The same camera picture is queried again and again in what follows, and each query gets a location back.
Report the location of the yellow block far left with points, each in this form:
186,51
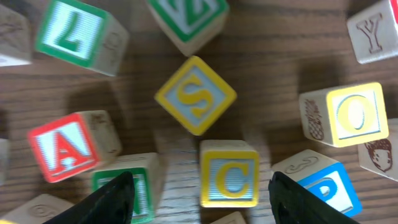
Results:
4,159

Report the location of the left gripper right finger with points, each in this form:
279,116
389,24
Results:
293,204

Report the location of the green Z block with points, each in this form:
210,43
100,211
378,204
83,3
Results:
190,24

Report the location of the yellow C block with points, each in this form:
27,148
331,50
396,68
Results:
229,174

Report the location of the yellow O block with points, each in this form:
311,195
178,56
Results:
344,116

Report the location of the red A block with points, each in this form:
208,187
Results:
74,144

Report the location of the yellow block left lower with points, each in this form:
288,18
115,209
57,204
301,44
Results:
38,210

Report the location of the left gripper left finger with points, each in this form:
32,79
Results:
113,203

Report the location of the blue P block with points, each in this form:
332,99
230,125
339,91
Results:
324,177

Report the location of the green L block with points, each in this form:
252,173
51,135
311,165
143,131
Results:
83,35

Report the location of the green block top left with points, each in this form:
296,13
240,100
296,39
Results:
15,38

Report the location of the yellow S block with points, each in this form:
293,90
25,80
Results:
196,96

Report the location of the green N block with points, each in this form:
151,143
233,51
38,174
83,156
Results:
145,169

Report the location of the red U block upper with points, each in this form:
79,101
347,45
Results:
373,32

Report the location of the blue T block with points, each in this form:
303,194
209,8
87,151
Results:
380,156

